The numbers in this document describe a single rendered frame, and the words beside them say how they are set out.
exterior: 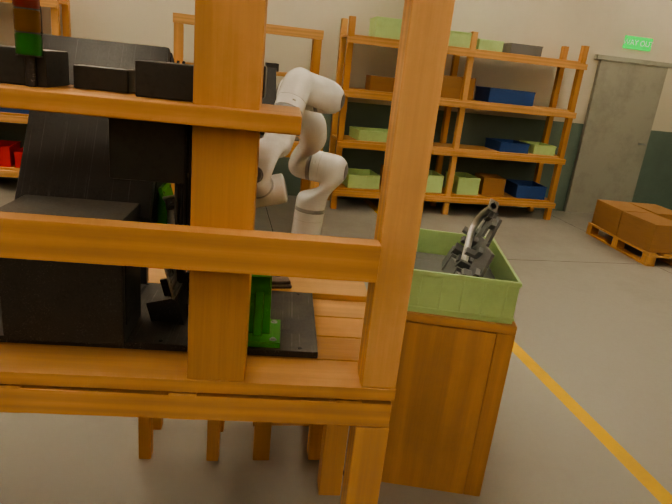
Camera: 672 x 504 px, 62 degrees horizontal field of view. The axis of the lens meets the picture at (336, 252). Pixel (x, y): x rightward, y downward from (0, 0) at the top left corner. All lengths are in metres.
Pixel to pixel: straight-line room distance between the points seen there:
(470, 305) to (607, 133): 6.87
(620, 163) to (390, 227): 7.91
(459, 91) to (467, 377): 5.27
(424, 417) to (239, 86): 1.59
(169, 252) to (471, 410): 1.49
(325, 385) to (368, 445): 0.22
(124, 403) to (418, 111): 0.99
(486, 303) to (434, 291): 0.20
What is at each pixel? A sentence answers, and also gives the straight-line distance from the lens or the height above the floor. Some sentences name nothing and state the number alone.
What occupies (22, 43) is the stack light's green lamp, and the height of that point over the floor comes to 1.62.
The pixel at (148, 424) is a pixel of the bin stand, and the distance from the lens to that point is 2.54.
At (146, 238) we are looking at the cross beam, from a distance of 1.28.
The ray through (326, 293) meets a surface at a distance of 1.95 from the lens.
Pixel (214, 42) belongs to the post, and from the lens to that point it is 1.24.
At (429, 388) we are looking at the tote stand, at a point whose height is 0.48.
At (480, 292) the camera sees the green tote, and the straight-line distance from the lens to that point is 2.17.
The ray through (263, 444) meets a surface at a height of 0.08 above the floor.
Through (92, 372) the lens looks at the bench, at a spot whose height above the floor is 0.88.
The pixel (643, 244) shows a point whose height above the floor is 0.20.
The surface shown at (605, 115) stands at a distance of 8.81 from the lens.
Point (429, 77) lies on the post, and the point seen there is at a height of 1.64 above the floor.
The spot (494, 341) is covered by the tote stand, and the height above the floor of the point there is 0.72.
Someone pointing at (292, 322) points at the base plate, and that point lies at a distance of 1.72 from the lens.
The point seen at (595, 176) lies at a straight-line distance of 8.92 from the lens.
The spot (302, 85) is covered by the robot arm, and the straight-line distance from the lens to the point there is 1.72.
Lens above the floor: 1.64
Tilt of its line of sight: 18 degrees down
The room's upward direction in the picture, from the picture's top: 6 degrees clockwise
